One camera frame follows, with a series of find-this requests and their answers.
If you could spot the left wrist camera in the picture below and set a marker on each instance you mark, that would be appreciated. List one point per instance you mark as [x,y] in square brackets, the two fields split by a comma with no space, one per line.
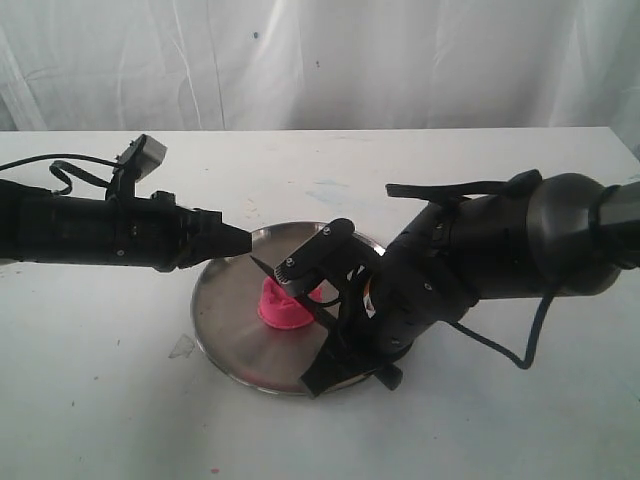
[141,157]

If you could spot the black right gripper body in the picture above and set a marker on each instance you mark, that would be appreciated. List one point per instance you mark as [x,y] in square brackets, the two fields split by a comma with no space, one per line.
[378,326]

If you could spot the black-handled knife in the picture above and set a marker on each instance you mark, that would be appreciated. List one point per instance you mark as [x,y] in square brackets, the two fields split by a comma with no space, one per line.
[265,264]

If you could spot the pink clay piece front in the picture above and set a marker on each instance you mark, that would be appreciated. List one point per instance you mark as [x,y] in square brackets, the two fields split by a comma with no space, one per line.
[277,310]

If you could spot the white backdrop curtain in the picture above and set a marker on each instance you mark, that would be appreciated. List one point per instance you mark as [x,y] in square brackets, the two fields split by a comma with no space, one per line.
[266,65]

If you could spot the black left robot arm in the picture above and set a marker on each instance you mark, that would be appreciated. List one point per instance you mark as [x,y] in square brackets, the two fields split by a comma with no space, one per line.
[42,227]

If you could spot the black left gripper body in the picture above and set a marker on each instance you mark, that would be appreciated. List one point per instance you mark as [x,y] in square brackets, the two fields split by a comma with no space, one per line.
[156,232]

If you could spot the round steel plate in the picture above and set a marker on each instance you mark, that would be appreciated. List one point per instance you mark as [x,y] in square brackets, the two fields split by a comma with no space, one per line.
[228,329]

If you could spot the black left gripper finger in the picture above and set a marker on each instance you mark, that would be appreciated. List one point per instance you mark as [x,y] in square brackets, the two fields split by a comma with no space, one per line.
[223,240]

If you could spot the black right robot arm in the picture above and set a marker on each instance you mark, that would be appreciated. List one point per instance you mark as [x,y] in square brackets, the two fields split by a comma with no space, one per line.
[528,237]

